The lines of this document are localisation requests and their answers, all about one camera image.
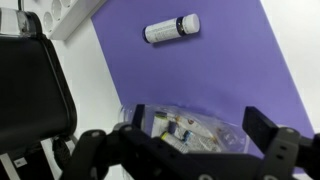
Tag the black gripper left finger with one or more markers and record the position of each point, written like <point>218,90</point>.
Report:
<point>90,153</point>

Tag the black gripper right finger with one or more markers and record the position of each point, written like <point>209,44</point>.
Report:
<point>283,150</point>

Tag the small yellow-capped vial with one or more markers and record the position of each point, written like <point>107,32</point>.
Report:
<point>173,141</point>

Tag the black coffee machine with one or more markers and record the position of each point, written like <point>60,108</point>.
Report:
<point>30,93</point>

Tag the small blue-capped vial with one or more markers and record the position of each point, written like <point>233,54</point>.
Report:
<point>172,127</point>

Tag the small white tube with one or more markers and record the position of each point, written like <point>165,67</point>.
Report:
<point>196,128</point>

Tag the purple mat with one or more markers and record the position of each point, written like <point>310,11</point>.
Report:
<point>216,73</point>

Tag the white power strip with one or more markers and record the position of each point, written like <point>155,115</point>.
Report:
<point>76,16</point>

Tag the small white labelled bottle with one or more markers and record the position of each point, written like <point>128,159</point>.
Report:
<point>170,29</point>

